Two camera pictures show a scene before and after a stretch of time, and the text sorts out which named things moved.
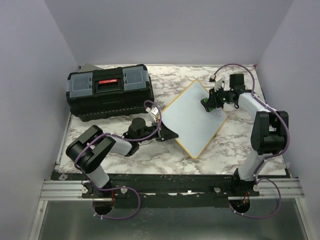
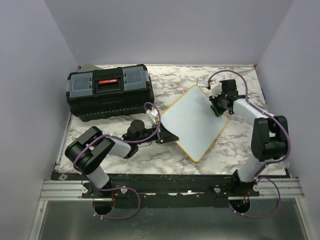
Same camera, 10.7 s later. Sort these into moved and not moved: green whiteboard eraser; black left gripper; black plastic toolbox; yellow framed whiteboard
Moved: green whiteboard eraser
Not moved: yellow framed whiteboard; black left gripper; black plastic toolbox
